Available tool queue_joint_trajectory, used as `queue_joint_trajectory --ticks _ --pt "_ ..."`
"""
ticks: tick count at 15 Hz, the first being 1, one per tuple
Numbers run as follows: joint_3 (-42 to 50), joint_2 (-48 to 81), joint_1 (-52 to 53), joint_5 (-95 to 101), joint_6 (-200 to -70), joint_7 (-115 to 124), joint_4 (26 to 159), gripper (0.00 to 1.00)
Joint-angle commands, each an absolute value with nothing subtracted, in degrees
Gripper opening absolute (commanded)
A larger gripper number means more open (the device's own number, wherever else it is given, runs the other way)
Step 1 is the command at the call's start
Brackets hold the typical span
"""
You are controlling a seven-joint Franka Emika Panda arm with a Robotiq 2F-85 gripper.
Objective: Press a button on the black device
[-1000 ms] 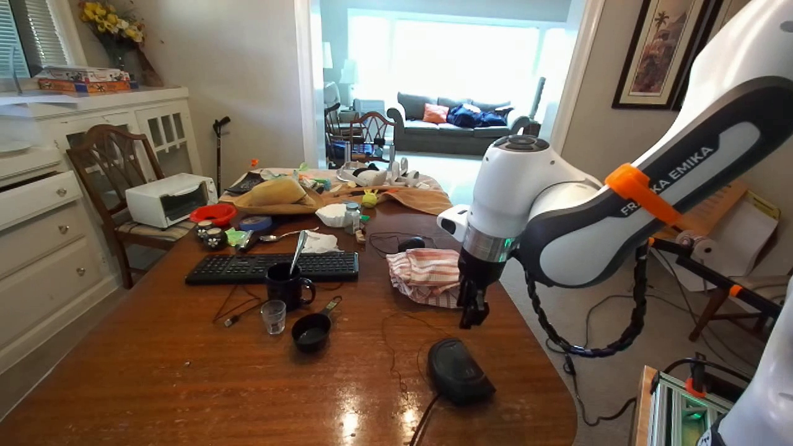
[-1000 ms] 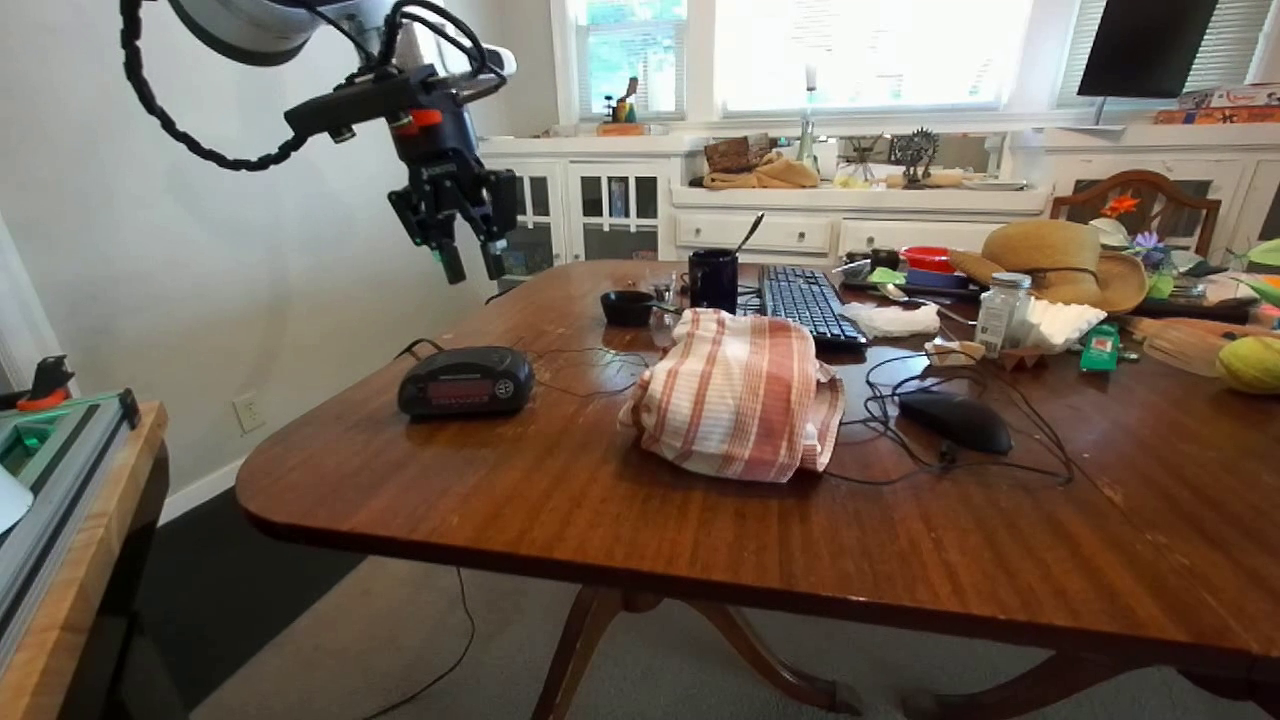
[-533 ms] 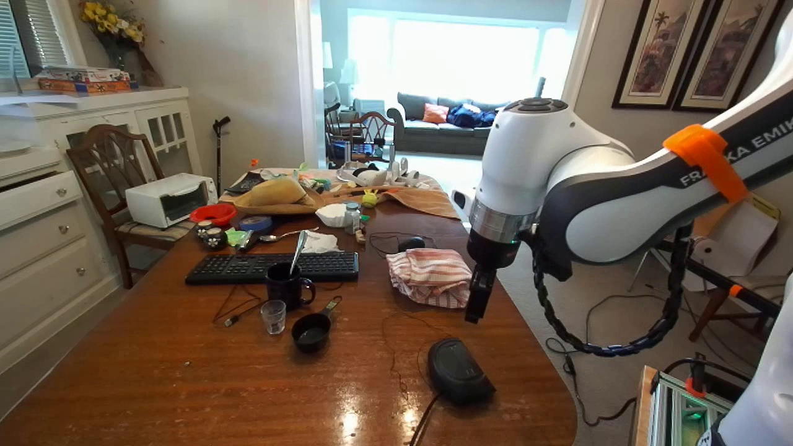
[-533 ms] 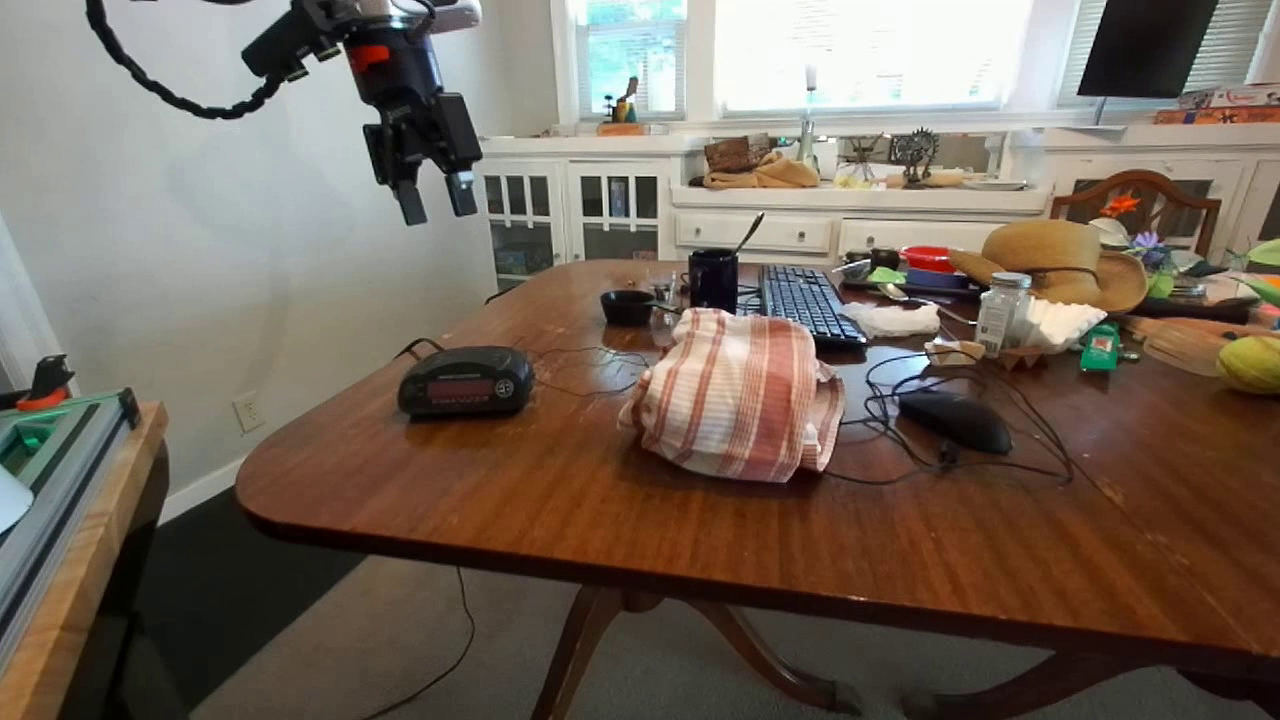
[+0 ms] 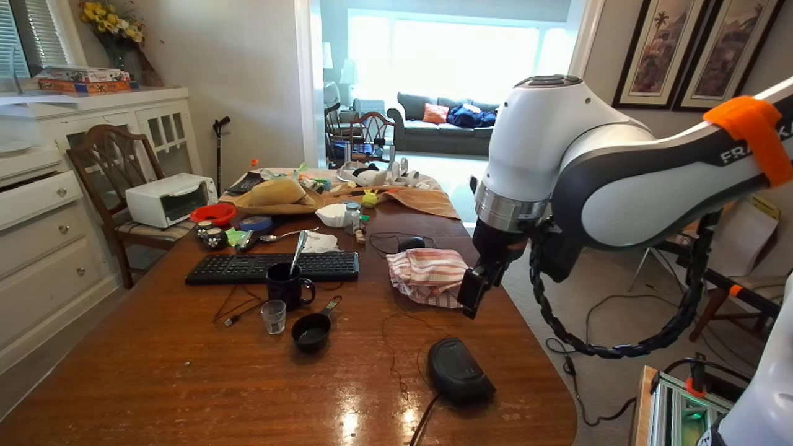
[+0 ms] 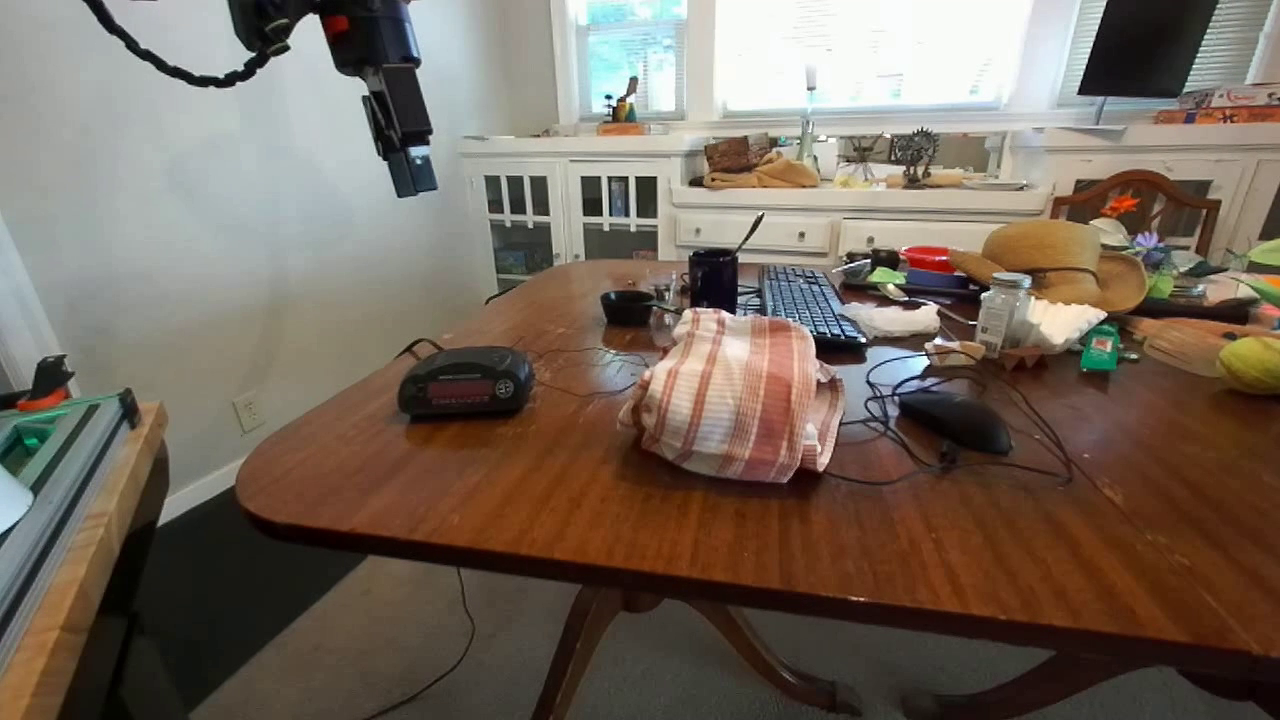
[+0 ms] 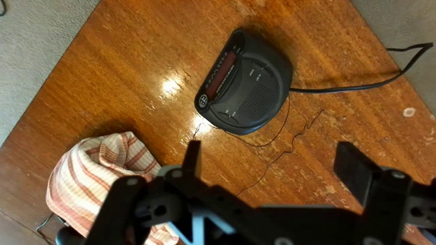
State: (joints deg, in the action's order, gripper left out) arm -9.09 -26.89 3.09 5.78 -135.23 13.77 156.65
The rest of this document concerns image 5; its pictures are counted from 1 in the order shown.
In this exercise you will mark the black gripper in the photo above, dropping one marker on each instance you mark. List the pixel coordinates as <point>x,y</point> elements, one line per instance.
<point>499,248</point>

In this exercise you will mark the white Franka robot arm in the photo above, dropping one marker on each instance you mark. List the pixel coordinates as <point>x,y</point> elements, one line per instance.
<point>560,139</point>

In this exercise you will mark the black oval device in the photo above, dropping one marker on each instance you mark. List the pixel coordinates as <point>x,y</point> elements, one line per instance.
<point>459,373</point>

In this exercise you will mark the pink striped cloth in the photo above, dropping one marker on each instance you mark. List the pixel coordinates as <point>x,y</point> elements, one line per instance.
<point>428,277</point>

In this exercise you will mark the black computer mouse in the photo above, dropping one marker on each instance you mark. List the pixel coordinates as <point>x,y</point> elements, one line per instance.
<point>412,243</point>

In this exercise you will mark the tan cloth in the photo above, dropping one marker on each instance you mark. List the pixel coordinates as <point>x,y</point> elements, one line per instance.
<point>421,202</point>

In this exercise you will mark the small clear bottle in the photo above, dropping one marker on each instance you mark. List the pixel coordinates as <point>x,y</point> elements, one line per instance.
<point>353,217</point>

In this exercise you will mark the grey sofa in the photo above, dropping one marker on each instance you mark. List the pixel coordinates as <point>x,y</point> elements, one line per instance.
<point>447,139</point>

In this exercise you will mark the white paper napkin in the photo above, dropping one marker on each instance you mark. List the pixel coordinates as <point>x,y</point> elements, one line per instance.
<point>321,243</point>

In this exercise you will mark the white bowl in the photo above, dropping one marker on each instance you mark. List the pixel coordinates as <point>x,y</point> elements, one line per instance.
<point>329,217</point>

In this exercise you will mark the small black pan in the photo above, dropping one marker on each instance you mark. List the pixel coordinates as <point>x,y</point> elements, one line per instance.
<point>309,334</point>

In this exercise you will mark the white utensil in mug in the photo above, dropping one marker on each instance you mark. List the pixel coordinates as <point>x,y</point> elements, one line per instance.
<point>296,252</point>

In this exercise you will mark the orange pillow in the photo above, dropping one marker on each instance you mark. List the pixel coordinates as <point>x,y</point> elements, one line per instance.
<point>435,114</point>

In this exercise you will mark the dark mug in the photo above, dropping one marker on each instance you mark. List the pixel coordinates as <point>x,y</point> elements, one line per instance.
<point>287,288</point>

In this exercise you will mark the wooden armchair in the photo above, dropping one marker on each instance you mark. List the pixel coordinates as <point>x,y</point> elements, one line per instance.
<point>363,138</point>

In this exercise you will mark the clear shot glass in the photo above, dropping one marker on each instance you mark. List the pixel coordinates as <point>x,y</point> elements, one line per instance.
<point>272,318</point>

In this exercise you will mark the black keyboard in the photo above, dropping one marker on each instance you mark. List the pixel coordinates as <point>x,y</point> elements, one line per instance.
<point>272,268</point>

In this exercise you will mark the yellow tan bag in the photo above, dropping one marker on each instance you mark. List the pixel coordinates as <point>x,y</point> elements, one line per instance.
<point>272,197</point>

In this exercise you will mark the blue lid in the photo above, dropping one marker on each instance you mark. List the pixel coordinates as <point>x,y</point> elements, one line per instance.
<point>252,223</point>

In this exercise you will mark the wooden framed equipment box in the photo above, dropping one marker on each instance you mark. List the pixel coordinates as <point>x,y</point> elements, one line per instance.
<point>677,412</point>

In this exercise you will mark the green small object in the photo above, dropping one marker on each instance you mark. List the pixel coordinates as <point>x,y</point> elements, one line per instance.
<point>239,238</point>

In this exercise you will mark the small glass jars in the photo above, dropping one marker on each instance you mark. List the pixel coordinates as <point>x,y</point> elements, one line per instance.
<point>208,233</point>

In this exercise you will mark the red bowl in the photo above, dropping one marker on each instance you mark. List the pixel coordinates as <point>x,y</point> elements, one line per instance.
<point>213,213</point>

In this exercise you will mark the black tripod rod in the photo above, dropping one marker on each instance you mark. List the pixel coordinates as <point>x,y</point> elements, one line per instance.
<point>743,290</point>

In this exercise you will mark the black standing pole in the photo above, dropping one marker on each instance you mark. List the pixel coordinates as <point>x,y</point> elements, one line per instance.
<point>219,152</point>

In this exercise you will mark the white blurry foreground object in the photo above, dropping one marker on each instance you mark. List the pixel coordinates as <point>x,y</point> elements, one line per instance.
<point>768,397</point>

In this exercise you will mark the white toaster box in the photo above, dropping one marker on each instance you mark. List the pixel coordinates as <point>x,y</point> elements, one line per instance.
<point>163,200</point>

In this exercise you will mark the dark wooden chair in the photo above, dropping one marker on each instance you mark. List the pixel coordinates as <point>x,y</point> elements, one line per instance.
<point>106,164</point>

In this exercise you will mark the white cabinet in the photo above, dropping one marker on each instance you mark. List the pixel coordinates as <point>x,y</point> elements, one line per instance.
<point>39,238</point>

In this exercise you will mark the yellow flowers in vase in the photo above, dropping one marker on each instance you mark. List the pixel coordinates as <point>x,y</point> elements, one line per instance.
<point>115,26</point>

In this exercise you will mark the window blinds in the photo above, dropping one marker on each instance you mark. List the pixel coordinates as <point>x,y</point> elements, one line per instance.
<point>32,34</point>

